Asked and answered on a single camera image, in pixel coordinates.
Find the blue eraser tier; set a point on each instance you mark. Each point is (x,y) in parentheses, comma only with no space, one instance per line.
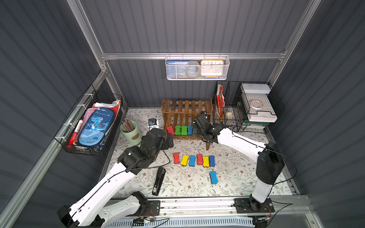
(192,160)

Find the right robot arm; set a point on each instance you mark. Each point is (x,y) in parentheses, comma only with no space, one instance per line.
(269,162)

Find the green eraser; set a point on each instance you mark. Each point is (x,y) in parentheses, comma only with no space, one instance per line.
(177,130)
(184,130)

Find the yellow alarm clock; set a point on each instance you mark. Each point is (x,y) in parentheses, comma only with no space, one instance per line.
(212,67)

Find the green pencil cup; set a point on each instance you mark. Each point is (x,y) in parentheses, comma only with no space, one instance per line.
(133,138)

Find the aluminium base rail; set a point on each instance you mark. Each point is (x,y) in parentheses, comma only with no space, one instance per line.
(182,208)

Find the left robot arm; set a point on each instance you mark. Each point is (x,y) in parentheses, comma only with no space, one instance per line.
(128,165)

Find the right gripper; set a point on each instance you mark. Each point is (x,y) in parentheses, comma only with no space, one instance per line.
(200,122)

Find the red marker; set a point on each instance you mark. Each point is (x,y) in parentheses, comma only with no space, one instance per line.
(75,133)

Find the clear tape roll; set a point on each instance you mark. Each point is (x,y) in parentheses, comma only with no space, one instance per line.
(193,69)

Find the colored pencils bunch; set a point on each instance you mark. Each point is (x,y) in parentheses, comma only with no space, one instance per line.
(127,124)

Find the black wire wall basket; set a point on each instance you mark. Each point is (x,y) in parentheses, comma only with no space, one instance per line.
(69,126)

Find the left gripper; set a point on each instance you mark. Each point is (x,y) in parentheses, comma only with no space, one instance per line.
(168,140)

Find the tape roll on organizer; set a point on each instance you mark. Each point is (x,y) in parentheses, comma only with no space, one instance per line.
(256,104)

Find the blue dinosaur pencil case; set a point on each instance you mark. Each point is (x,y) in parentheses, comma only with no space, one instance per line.
(95,129)

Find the black wire desk organizer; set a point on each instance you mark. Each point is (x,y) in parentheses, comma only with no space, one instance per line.
(234,113)

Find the blue box in basket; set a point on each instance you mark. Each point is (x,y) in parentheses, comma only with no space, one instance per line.
(176,68)

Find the wooden two-tier shelf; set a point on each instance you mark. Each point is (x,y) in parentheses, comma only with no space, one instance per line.
(182,113)

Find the white mesh hanging basket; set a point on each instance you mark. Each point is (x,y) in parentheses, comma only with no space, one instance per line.
(199,58)

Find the blue eraser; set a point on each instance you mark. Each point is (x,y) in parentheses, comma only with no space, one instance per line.
(212,161)
(190,130)
(213,176)

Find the white box on organizer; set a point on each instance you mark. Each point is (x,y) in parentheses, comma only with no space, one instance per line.
(252,91)

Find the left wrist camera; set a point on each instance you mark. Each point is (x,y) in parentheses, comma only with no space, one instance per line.
(153,123)

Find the yellow eraser tier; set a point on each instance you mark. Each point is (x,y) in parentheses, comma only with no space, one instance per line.
(184,160)

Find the black stapler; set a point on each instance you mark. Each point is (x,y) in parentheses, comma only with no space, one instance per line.
(159,181)

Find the red eraser tier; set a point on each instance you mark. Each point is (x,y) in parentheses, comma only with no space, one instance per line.
(170,130)
(176,158)

